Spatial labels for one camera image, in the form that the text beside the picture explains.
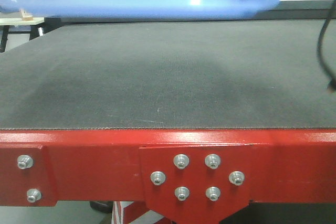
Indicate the black table mat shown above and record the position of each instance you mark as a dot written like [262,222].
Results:
[194,75]

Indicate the white side table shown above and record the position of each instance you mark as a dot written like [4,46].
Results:
[36,25]

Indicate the red metal table frame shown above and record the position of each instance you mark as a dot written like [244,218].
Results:
[188,176]

